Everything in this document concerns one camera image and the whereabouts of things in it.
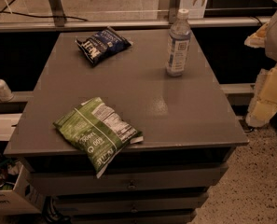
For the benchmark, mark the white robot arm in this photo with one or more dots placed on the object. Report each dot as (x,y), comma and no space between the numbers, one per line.
(271,39)

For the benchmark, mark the green chip bag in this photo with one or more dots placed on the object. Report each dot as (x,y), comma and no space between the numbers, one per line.
(98,130)

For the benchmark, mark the white pump dispenser bottle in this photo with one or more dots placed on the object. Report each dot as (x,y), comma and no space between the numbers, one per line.
(5,92)

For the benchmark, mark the metal frame rail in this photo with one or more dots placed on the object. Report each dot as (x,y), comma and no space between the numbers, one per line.
(84,15)

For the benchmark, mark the clear plastic water bottle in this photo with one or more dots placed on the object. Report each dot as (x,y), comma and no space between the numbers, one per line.
(178,44)

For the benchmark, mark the blue chip bag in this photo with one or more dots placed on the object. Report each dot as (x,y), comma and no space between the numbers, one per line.
(102,45)

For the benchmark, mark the cardboard box with items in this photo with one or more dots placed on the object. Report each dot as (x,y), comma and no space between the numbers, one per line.
(17,195)

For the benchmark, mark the grey drawer cabinet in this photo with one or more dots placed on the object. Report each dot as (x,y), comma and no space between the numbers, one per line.
(189,132)

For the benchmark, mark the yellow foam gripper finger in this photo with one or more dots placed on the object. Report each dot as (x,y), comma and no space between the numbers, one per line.
(257,39)
(263,105)

